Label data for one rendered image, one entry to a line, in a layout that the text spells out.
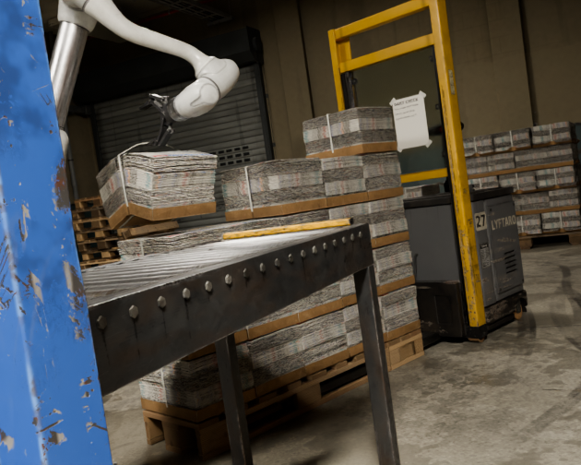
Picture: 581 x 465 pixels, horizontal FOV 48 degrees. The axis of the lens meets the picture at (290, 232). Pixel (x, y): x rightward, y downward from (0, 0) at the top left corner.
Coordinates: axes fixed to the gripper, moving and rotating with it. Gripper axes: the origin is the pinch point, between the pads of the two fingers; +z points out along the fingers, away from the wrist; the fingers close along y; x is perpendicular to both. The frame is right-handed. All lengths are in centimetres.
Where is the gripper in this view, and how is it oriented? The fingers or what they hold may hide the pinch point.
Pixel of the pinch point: (147, 125)
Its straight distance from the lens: 258.0
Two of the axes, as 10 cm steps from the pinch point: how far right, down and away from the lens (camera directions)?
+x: 7.0, -1.2, 7.0
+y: 1.9, 9.8, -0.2
